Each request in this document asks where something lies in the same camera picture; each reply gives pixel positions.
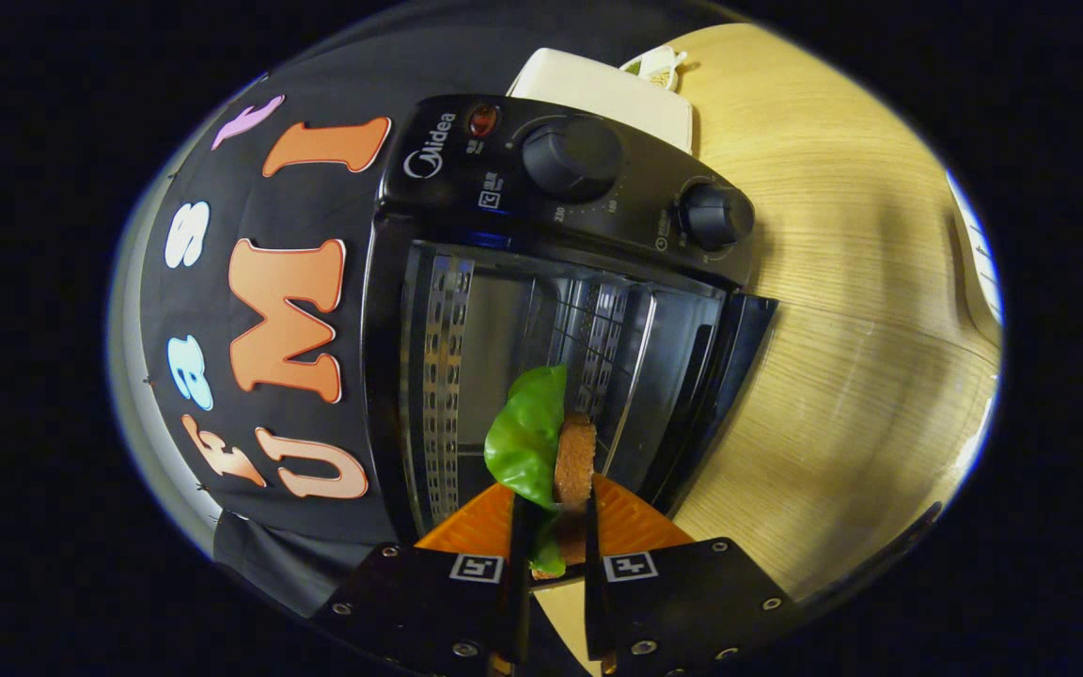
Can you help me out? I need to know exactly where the lettuce bread sandwich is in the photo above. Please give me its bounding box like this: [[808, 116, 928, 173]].
[[483, 364, 599, 579]]

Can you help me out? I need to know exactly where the black toaster oven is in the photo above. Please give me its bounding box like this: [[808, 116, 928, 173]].
[[361, 94, 779, 546]]

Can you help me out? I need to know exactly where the small white dish with greens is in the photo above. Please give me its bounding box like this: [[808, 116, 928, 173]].
[[620, 44, 688, 92]]

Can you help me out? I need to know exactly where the white plate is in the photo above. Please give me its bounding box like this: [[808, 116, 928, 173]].
[[946, 169, 1005, 349]]

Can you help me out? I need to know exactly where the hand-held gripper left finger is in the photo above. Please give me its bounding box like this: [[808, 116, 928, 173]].
[[311, 482, 533, 677]]

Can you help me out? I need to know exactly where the white slot toaster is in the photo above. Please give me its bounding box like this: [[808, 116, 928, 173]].
[[507, 47, 695, 156]]

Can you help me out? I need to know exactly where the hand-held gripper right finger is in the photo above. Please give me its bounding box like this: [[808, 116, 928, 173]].
[[584, 473, 801, 677]]

